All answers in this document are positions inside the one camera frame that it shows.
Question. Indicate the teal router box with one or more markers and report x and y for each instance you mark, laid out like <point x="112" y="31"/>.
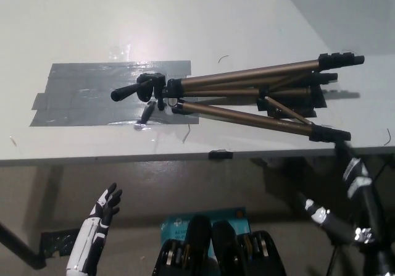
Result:
<point x="176" y="225"/>

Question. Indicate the bronze and black camera tripod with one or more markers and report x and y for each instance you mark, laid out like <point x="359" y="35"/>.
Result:
<point x="234" y="73"/>

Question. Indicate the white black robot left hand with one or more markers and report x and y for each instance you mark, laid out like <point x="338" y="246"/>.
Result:
<point x="92" y="226"/>

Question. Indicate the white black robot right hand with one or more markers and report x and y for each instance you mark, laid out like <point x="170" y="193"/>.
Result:
<point x="358" y="180"/>

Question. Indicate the black table leg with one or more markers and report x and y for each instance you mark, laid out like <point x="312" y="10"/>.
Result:
<point x="21" y="245"/>

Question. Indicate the black floor tape patch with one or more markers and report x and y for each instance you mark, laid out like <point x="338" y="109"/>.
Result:
<point x="58" y="242"/>

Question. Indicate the grey duct tape patch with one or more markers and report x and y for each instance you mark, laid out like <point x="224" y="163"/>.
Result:
<point x="92" y="97"/>

